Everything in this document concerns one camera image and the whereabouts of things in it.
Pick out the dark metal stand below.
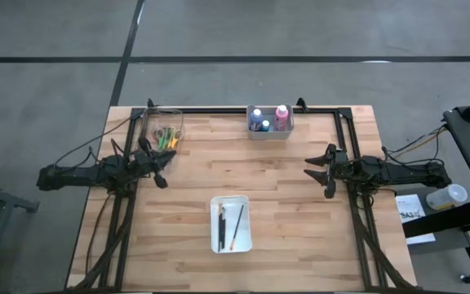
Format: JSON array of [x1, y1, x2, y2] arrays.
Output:
[[0, 175, 40, 294]]

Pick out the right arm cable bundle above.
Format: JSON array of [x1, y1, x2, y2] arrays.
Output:
[[381, 124, 452, 164]]

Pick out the grey plastic bin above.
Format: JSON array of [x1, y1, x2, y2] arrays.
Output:
[[246, 104, 295, 141]]

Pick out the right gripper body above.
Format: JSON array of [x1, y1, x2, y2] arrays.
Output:
[[324, 143, 348, 200]]

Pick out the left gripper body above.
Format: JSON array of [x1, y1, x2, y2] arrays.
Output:
[[135, 137, 169, 189]]

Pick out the pink paint bottle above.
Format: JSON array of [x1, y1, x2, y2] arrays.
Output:
[[274, 105, 290, 131]]

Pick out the clear plastic container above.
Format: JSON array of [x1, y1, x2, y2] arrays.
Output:
[[140, 106, 185, 163]]

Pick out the translucent plastic jar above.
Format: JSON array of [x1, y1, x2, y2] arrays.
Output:
[[425, 183, 469, 211]]

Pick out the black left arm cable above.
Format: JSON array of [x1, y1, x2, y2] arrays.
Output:
[[53, 106, 171, 171]]

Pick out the yellow handled scissors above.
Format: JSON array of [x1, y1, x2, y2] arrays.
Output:
[[166, 126, 182, 150]]

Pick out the thin brown cable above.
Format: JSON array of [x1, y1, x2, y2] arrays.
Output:
[[84, 191, 112, 275]]

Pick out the white paper sheet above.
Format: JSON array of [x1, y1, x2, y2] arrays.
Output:
[[395, 194, 437, 246]]

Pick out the white plastic bin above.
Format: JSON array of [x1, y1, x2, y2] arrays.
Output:
[[210, 194, 254, 255]]

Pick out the black aluminium table frame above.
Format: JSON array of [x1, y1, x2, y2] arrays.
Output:
[[67, 106, 418, 293]]

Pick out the dark blue paint bottle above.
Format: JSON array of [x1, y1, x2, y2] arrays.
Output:
[[249, 108, 264, 132]]

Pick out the green handled scissors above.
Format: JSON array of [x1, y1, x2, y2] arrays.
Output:
[[157, 127, 171, 152]]

